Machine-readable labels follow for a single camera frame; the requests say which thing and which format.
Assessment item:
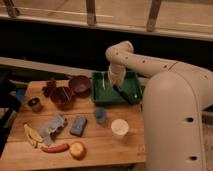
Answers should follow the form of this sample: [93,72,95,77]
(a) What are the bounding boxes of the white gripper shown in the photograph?
[108,64,126,88]

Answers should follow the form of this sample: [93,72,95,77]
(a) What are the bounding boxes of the black handled dish brush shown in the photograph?
[113,85,136,105]

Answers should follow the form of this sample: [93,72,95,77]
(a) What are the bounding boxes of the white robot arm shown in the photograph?
[105,41,213,171]

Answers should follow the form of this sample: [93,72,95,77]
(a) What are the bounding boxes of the white utensil in tray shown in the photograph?
[101,72,106,91]

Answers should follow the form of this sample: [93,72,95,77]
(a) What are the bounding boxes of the green plastic tray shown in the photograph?
[91,71,143,105]

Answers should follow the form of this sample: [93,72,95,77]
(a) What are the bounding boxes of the purple bowl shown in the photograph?
[68,75,91,96]

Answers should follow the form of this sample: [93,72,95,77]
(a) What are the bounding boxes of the blue plastic cup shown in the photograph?
[94,107,107,124]

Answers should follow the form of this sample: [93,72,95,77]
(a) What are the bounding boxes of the white plastic cup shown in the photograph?
[111,119,129,139]

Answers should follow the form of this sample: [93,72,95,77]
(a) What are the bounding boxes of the blue sponge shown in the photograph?
[70,116,87,137]

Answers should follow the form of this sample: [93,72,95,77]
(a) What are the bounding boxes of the red bowl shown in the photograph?
[50,86,73,108]

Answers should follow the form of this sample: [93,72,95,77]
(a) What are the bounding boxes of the dark object in red bowl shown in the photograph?
[58,87,69,102]

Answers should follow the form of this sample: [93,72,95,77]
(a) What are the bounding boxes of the dark grape bunch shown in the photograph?
[42,78,56,97]

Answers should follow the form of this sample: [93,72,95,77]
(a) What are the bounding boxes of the red yellow apple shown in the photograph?
[69,141,87,160]

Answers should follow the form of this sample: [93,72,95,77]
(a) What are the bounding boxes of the grey blue cloth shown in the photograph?
[39,114,67,146]

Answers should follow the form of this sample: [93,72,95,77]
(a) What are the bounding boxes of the small brown cup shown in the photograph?
[28,97,42,112]

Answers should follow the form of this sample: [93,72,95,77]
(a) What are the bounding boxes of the red sausage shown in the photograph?
[40,143,69,153]

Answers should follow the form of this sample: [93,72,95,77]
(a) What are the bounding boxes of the blue object under table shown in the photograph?
[16,88,26,102]

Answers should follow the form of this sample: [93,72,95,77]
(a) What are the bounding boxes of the banana peel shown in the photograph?
[24,123,43,148]

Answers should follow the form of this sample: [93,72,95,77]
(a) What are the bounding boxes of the black chair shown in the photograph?
[0,68,21,156]

